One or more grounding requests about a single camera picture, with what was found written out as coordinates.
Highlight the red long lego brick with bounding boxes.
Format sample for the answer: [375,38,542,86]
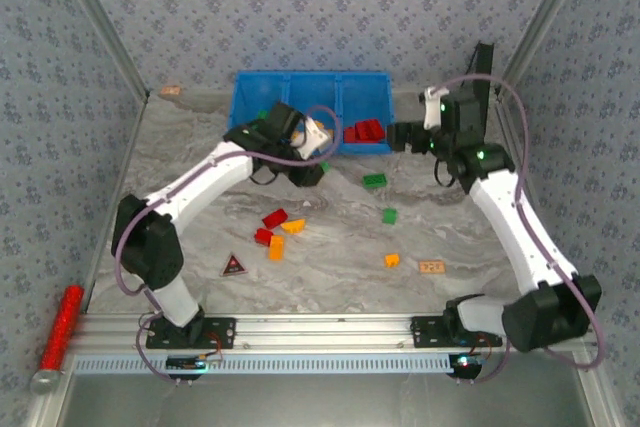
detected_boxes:
[355,118,387,143]
[262,208,289,229]

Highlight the blue three-compartment bin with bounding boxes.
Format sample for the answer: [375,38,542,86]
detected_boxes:
[227,70,396,156]

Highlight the black mesh panel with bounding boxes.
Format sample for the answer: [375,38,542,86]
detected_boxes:
[464,41,496,98]

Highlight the black red triangular tag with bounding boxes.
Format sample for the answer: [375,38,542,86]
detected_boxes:
[221,252,249,278]

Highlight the red glitter tube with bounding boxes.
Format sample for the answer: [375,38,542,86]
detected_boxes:
[30,285,85,395]

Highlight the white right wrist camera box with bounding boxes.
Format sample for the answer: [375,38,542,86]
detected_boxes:
[422,87,450,130]

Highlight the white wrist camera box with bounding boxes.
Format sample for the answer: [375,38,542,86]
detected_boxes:
[422,87,450,130]
[299,118,333,158]

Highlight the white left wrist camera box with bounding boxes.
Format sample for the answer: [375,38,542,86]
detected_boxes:
[299,118,333,158]

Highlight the black left wrist cable loop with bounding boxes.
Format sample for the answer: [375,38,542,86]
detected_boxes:
[248,164,277,186]

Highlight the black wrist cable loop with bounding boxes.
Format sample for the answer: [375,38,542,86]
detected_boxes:
[433,156,456,189]
[248,164,277,186]

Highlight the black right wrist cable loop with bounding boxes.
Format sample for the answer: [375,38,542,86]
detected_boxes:
[433,156,456,189]

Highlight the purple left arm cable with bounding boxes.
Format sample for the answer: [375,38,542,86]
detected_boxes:
[113,105,345,386]

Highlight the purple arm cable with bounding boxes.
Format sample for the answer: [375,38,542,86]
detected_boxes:
[432,74,606,386]
[113,105,345,386]

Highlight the aluminium side rail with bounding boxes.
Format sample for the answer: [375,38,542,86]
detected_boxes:
[494,96,571,309]

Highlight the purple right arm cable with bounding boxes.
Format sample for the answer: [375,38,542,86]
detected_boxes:
[432,74,606,386]

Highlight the aluminium frame post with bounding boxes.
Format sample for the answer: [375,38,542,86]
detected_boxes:
[493,0,597,101]
[47,0,152,101]

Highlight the aluminium front rail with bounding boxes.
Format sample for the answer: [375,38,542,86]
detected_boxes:
[74,312,599,354]

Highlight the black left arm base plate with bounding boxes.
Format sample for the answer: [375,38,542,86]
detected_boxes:
[145,317,236,350]

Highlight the grey slotted cable duct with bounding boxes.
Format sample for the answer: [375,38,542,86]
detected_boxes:
[73,352,459,375]

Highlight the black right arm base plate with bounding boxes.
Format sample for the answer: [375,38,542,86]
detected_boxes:
[410,316,503,348]

